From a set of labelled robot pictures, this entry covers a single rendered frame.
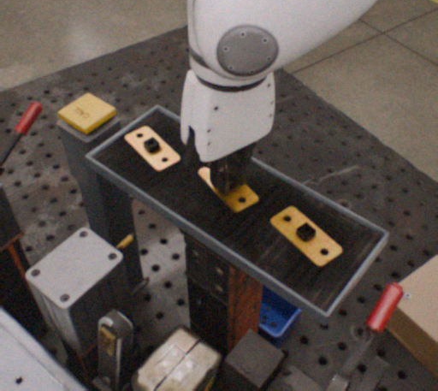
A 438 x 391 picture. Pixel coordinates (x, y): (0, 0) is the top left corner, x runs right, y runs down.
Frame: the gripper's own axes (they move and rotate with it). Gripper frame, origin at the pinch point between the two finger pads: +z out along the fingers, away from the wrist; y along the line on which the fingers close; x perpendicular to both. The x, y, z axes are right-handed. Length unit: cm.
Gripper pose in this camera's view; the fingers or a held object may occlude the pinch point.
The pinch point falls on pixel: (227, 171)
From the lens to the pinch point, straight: 65.6
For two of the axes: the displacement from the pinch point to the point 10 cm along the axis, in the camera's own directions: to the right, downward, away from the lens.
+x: 5.7, 5.9, -5.7
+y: -8.2, 4.1, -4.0
